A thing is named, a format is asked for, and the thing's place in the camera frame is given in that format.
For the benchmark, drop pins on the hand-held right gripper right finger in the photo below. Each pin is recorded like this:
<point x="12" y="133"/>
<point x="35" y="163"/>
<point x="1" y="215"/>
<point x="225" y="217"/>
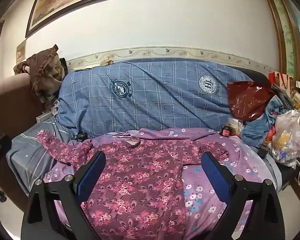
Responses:
<point x="216" y="177"/>

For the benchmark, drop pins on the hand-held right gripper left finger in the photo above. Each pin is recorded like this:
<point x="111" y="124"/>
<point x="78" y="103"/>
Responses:
<point x="90" y="177"/>

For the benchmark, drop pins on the maroon floral shirt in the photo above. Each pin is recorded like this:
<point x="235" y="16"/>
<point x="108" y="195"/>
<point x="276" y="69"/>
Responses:
<point x="140" y="180"/>

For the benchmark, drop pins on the blue clothes pile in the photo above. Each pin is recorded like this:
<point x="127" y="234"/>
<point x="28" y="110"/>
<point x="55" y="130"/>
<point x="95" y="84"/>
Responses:
<point x="254" y="130"/>

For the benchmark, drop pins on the purple floral blanket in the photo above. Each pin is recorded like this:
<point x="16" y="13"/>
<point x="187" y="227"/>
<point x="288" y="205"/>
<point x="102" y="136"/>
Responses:
<point x="210" y="192"/>

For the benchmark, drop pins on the small dark bottle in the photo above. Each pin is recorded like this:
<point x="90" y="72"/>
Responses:
<point x="226" y="131"/>

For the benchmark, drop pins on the grey striped sheet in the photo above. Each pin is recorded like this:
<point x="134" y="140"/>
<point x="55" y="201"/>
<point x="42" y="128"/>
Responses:
<point x="27" y="150"/>

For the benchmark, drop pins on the white plastic bag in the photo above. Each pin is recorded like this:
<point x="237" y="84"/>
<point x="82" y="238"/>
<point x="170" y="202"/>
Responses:
<point x="288" y="137"/>

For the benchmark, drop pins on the red plastic bag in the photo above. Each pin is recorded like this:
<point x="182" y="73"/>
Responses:
<point x="247" y="100"/>

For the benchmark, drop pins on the blue plaid quilt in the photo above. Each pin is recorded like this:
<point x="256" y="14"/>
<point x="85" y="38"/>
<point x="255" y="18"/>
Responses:
<point x="152" y="100"/>

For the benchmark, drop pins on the brown sofa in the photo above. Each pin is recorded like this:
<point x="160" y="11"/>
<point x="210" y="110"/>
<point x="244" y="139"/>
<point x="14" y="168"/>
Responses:
<point x="10" y="100"/>

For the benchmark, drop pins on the brown floral cloth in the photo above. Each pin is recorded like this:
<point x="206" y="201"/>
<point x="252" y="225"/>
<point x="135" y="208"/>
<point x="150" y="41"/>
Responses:
<point x="45" y="72"/>

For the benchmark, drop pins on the red gift bag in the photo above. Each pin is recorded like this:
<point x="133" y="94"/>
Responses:
<point x="281" y="80"/>

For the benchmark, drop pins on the small wall picture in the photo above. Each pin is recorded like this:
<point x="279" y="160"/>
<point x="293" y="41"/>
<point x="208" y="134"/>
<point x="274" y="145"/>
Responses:
<point x="21" y="50"/>

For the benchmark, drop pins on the wooden window frame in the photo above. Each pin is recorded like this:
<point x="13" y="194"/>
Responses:
<point x="279" y="30"/>

